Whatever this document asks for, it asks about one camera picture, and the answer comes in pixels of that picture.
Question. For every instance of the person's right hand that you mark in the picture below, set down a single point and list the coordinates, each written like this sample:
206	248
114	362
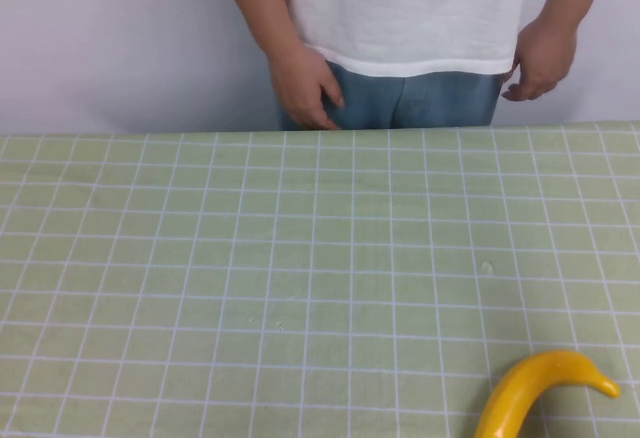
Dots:
300	88

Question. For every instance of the person's left hand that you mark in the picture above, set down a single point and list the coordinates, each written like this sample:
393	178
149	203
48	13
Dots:
542	63

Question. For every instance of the yellow banana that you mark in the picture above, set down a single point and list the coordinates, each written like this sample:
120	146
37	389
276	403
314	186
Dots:
520	383

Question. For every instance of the person's right forearm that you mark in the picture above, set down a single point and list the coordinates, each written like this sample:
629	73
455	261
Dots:
255	3

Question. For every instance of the blue jeans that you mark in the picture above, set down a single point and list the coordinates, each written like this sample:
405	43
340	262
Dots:
430	103

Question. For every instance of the white t-shirt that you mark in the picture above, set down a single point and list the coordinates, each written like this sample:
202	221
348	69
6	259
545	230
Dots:
400	8

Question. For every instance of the green checked tablecloth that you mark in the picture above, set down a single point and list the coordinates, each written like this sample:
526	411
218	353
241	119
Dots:
280	268

